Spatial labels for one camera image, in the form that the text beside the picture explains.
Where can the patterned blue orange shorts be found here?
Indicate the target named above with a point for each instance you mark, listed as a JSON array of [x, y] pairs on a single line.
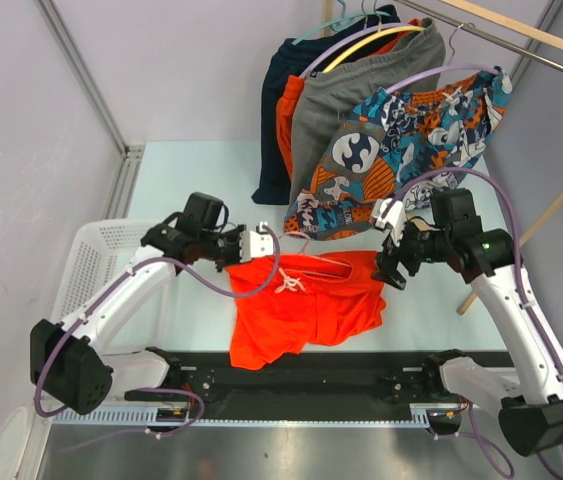
[[388, 140]]

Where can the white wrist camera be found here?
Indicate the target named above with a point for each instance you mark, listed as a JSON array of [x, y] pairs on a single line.
[[389, 216], [257, 242]]

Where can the wooden clothes rack frame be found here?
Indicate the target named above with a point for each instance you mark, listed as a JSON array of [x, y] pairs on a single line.
[[538, 37]]

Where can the purple hanger rear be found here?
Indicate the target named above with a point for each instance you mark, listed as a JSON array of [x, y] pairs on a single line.
[[336, 49]]

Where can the pink wire hanger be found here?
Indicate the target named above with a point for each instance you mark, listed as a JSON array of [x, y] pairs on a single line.
[[306, 252]]

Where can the teal hanger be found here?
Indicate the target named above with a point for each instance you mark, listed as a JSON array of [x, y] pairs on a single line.
[[335, 16]]

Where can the aluminium frame post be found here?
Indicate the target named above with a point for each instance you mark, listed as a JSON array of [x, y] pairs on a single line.
[[75, 60]]

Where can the metal clothes rail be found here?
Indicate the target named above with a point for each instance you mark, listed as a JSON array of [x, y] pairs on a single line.
[[524, 54]]

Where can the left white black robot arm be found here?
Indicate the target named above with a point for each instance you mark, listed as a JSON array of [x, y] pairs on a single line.
[[71, 365]]

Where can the navy blue shorts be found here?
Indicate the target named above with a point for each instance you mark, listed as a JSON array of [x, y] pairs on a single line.
[[290, 59]]

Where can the yellow hanger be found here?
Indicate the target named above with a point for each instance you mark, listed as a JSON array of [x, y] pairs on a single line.
[[362, 43]]

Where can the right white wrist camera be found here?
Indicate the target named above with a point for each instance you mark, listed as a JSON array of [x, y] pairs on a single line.
[[389, 216]]

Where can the white slotted cable duct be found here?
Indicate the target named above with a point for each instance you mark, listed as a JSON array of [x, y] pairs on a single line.
[[149, 416]]

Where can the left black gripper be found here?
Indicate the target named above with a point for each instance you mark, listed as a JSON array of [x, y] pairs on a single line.
[[235, 233]]

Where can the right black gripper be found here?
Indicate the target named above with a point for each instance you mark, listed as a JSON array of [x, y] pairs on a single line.
[[389, 258]]

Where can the white plastic laundry basket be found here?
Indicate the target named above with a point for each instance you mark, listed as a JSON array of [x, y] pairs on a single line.
[[99, 251]]

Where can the purple hanger front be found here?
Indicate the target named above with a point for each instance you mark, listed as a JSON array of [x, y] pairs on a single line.
[[441, 75]]

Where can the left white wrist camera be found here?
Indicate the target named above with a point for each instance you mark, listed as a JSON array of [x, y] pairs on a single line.
[[257, 242]]

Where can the purple hanger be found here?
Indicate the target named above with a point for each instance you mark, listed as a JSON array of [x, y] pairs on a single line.
[[336, 49], [441, 75]]

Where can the grey shorts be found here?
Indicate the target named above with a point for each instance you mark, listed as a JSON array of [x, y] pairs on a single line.
[[327, 98]]

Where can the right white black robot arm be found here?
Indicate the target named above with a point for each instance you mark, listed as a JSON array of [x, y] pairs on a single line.
[[529, 411]]

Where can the bright orange shorts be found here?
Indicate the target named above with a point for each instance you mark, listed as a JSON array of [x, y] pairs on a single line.
[[322, 300]]

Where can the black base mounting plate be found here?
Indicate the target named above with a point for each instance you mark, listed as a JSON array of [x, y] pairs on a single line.
[[340, 387]]

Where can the dark orange hanging shorts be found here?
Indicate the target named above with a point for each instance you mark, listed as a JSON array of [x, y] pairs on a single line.
[[286, 105]]

